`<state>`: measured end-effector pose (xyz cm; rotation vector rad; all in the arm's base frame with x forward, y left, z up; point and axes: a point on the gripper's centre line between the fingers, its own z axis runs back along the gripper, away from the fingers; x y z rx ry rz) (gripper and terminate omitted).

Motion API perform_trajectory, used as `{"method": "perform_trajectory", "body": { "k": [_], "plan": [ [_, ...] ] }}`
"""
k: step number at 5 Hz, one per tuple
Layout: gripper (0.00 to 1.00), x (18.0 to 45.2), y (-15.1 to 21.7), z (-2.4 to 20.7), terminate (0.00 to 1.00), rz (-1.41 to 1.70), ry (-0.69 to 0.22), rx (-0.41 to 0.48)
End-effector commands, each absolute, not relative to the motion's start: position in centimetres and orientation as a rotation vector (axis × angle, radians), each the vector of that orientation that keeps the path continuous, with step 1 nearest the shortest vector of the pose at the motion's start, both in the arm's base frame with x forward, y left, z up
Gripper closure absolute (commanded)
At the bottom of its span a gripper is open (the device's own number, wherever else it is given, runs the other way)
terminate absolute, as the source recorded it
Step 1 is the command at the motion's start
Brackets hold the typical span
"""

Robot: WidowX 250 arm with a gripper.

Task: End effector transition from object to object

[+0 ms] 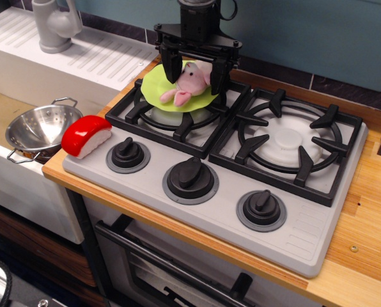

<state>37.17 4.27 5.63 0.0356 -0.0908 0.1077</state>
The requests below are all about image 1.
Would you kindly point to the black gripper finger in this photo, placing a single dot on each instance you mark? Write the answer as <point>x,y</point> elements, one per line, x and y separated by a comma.
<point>172,62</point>
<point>219,77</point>

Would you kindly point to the grey toy faucet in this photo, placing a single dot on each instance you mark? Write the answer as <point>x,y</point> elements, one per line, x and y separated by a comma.
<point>56,28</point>

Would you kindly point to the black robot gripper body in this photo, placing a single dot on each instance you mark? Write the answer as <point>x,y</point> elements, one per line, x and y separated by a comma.
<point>198,34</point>

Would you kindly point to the black right stove knob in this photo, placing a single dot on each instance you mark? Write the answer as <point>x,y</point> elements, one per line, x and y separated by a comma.
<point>261,211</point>

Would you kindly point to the red white sushi toy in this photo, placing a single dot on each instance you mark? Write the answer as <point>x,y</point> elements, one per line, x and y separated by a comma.
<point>85,135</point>

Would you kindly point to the black right burner grate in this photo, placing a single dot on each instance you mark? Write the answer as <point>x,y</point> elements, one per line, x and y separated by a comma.
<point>304,149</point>

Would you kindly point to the white toy sink unit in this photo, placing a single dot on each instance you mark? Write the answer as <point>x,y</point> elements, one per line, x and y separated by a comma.
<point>92,71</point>

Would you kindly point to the black left burner grate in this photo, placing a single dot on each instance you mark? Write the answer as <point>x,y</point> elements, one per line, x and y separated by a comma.
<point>191,132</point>

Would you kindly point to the black oven door handle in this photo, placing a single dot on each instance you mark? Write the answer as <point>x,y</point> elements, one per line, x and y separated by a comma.
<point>234,298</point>

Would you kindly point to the toy oven door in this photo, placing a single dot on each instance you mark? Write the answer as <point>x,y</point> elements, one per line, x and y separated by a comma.
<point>152,286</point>

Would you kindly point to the green plastic plate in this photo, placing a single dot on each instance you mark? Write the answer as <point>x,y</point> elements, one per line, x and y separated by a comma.
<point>154,84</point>

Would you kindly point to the black left stove knob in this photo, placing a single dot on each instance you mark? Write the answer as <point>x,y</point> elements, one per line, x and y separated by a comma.
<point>128,157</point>

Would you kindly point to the grey toy stove top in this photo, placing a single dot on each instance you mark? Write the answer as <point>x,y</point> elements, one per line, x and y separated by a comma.
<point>300,245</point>

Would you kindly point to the pink plush toy animal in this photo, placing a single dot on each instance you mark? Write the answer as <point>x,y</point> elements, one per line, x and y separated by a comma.
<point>193,81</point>

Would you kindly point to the metal colander with handles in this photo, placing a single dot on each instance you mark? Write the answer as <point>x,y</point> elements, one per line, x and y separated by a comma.
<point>36,134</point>

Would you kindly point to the black stove knob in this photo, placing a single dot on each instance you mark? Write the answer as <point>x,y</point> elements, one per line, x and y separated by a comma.
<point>261,211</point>
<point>128,157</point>
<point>190,182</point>

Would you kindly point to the black burner grate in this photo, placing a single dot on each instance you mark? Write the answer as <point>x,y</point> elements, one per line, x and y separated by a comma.
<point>191,132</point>
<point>304,149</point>

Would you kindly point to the black middle stove knob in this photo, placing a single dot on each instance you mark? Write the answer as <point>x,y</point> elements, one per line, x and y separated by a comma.
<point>190,182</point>

